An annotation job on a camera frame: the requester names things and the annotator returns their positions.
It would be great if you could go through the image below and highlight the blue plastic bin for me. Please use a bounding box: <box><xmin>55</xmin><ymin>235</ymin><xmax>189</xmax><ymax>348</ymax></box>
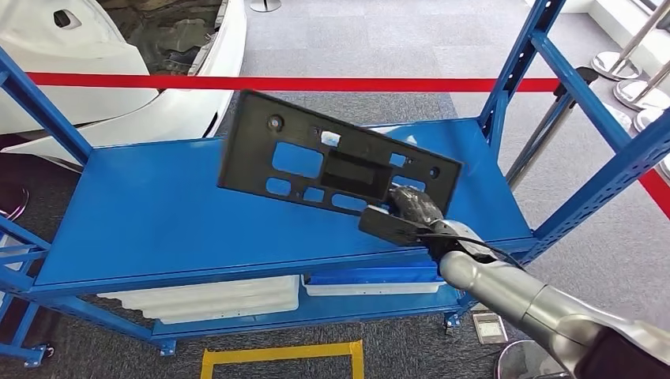
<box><xmin>306</xmin><ymin>261</ymin><xmax>445</xmax><ymax>286</ymax></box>

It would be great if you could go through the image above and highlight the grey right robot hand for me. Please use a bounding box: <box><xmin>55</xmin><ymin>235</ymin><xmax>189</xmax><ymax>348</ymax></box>
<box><xmin>388</xmin><ymin>186</ymin><xmax>446</xmax><ymax>228</ymax></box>

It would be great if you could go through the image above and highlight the yellow floor tape square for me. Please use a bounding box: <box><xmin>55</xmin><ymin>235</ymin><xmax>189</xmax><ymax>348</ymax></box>
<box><xmin>200</xmin><ymin>340</ymin><xmax>365</xmax><ymax>379</ymax></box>

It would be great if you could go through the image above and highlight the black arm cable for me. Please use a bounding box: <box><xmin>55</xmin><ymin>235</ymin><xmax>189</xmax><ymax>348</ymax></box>
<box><xmin>418</xmin><ymin>234</ymin><xmax>526</xmax><ymax>272</ymax></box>

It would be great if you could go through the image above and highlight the white plastic bin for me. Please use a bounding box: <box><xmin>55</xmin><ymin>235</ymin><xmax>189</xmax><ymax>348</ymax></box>
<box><xmin>302</xmin><ymin>281</ymin><xmax>447</xmax><ymax>298</ymax></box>
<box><xmin>96</xmin><ymin>276</ymin><xmax>300</xmax><ymax>325</ymax></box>

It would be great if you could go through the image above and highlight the white car body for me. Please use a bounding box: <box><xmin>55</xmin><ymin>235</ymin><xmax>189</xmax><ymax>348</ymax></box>
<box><xmin>0</xmin><ymin>0</ymin><xmax>248</xmax><ymax>168</ymax></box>

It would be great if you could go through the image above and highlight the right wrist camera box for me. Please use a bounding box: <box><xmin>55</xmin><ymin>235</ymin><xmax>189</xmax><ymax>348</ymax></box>
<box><xmin>358</xmin><ymin>205</ymin><xmax>438</xmax><ymax>248</ymax></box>

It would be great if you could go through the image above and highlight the white floor label card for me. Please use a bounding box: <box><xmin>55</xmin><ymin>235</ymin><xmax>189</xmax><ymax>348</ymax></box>
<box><xmin>472</xmin><ymin>313</ymin><xmax>509</xmax><ymax>345</ymax></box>

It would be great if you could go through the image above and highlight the black plastic panel part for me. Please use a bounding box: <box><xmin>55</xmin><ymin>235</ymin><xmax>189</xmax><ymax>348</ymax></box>
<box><xmin>216</xmin><ymin>89</ymin><xmax>465</xmax><ymax>218</ymax></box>

